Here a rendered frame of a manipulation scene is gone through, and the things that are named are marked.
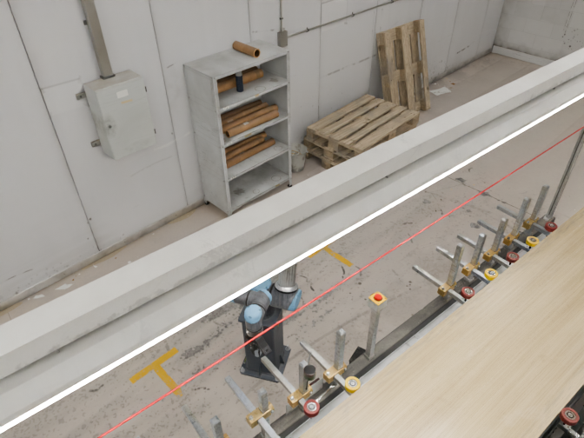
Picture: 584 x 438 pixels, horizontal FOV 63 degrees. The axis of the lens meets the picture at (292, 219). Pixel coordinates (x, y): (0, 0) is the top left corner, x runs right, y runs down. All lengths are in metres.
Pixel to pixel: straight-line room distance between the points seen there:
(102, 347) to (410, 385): 1.93
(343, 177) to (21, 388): 0.80
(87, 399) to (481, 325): 2.73
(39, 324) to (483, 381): 2.27
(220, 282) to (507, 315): 2.31
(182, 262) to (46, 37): 3.13
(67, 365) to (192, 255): 0.30
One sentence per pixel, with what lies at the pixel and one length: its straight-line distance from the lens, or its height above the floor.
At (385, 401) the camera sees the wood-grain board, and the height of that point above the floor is 0.90.
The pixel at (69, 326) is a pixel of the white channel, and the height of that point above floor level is 2.45.
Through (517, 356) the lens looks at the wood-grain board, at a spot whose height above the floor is 0.90.
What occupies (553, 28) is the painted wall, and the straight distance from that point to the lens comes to 9.31.
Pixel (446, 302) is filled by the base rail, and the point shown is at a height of 0.70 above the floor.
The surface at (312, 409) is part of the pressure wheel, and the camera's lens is 2.54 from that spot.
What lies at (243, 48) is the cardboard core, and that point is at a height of 1.61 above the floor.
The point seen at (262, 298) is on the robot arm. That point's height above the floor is 1.18.
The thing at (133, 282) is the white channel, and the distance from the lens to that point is 0.97.
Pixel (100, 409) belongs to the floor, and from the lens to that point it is 3.84.
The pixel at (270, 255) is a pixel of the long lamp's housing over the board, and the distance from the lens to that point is 1.11.
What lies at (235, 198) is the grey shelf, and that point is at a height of 0.14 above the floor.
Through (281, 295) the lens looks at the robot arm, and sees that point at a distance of 3.04.
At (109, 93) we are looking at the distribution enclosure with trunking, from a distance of 3.97.
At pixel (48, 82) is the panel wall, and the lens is 4.04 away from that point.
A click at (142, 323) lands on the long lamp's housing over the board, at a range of 1.02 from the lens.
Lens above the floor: 3.13
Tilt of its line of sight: 39 degrees down
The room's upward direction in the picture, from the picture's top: 1 degrees counter-clockwise
